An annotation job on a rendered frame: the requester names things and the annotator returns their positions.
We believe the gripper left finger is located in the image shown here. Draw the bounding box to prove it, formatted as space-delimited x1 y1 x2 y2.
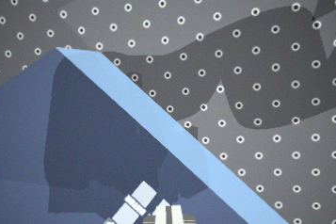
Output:
142 206 169 224

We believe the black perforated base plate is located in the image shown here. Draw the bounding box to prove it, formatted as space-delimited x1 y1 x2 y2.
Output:
0 0 336 224

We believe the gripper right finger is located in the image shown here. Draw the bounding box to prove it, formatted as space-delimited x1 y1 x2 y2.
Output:
168 205 197 224

